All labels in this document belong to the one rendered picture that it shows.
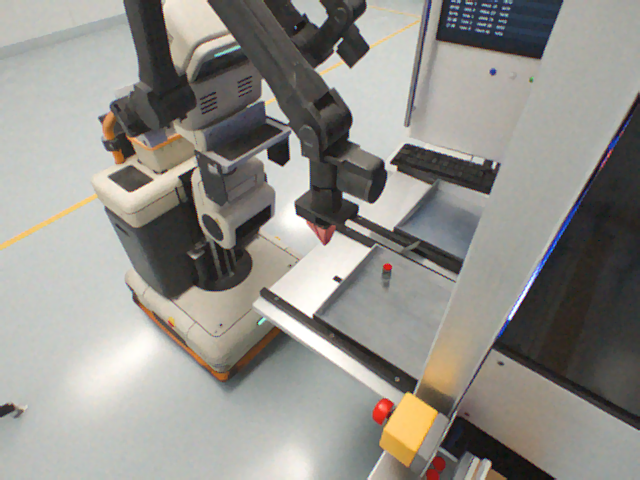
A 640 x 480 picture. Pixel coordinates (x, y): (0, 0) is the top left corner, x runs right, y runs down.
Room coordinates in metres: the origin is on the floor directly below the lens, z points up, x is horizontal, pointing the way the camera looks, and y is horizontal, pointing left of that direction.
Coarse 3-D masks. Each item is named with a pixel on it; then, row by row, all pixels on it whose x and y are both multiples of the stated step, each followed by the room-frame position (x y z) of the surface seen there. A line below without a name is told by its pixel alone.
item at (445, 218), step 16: (432, 192) 0.94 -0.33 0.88; (448, 192) 0.94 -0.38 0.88; (464, 192) 0.91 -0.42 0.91; (416, 208) 0.86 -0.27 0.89; (432, 208) 0.87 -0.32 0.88; (448, 208) 0.87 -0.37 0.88; (464, 208) 0.87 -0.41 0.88; (480, 208) 0.87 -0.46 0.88; (400, 224) 0.79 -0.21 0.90; (416, 224) 0.80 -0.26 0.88; (432, 224) 0.80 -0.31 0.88; (448, 224) 0.80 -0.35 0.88; (464, 224) 0.80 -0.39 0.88; (416, 240) 0.72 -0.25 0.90; (432, 240) 0.74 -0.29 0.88; (448, 240) 0.74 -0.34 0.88; (464, 240) 0.74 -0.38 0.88; (448, 256) 0.67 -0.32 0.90; (464, 256) 0.68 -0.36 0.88
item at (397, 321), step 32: (384, 256) 0.68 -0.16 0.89; (352, 288) 0.58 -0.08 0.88; (384, 288) 0.58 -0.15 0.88; (416, 288) 0.58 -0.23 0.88; (448, 288) 0.58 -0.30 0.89; (320, 320) 0.48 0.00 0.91; (352, 320) 0.49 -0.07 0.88; (384, 320) 0.49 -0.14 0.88; (416, 320) 0.49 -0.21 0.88; (384, 352) 0.42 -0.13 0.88; (416, 352) 0.42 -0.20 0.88; (416, 384) 0.34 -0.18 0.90
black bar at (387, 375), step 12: (264, 288) 0.57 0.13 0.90; (276, 300) 0.53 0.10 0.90; (288, 312) 0.51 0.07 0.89; (300, 312) 0.50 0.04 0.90; (312, 324) 0.47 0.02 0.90; (324, 336) 0.45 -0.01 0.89; (336, 336) 0.44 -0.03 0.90; (348, 348) 0.42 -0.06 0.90; (360, 360) 0.39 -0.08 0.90; (372, 360) 0.39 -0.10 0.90; (384, 372) 0.36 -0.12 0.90; (396, 384) 0.34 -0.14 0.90; (408, 384) 0.34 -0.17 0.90
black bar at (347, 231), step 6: (336, 228) 0.78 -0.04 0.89; (342, 228) 0.77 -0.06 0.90; (348, 228) 0.77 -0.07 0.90; (348, 234) 0.75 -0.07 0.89; (354, 234) 0.75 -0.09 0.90; (360, 234) 0.74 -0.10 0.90; (360, 240) 0.73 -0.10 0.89; (366, 240) 0.72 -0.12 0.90; (372, 240) 0.72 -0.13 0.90; (366, 246) 0.72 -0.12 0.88; (372, 246) 0.71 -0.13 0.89; (384, 246) 0.70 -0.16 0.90; (396, 252) 0.68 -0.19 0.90; (408, 258) 0.66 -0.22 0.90; (420, 264) 0.64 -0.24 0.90; (432, 270) 0.62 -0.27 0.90; (444, 276) 0.60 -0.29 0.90
